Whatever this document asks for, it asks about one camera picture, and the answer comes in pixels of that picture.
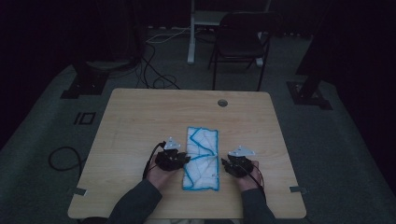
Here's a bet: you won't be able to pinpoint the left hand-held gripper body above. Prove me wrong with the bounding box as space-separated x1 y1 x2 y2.
154 136 187 172

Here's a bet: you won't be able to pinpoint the right hand-held gripper black cable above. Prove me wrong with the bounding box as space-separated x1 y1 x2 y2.
247 163 266 194

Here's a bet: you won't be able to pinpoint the white floor cable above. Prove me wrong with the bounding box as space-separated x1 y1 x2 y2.
145 26 191 44

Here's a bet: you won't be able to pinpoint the looped black floor cable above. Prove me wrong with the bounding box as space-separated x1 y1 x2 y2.
48 146 84 175

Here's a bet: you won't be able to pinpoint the person's right hand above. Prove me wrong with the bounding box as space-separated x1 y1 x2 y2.
237 160 262 192

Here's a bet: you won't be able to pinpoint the hand-held gripper black cable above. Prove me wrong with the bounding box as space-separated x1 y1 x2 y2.
247 163 266 194
142 141 167 181

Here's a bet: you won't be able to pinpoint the tangled black floor cables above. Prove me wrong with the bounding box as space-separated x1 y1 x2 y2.
135 39 182 91

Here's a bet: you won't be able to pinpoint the person's left hand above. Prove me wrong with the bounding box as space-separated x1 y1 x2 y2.
146 161 177 191

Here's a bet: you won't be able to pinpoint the grey round stand base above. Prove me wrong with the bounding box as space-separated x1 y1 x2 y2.
86 59 133 72

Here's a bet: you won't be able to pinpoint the left hand-held gripper black cable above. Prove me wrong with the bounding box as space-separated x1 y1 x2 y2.
142 141 167 181

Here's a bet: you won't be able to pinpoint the black floor tape marking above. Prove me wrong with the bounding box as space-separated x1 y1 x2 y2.
73 111 97 126

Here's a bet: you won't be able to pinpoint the black folding chair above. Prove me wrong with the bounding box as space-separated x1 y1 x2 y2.
207 11 283 92

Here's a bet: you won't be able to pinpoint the black stand with square base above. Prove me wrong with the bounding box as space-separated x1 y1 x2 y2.
286 0 333 111
60 59 110 100

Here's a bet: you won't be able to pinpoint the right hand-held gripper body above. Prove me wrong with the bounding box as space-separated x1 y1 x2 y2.
227 145 257 178

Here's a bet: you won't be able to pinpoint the white desk frame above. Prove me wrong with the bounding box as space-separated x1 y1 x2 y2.
187 0 273 67

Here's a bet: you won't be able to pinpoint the white cloth with blue lines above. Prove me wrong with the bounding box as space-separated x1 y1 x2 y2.
181 126 220 192

